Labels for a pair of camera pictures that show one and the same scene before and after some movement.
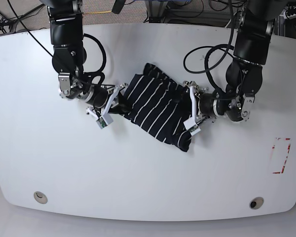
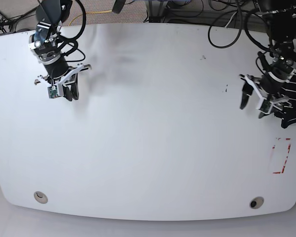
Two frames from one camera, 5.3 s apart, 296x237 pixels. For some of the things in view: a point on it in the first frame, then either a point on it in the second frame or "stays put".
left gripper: (70, 87) to (45, 47)
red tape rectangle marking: (288, 149) stays put
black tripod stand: (5, 22) stays put
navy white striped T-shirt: (160, 106) to (295, 90)
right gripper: (237, 107) to (274, 81)
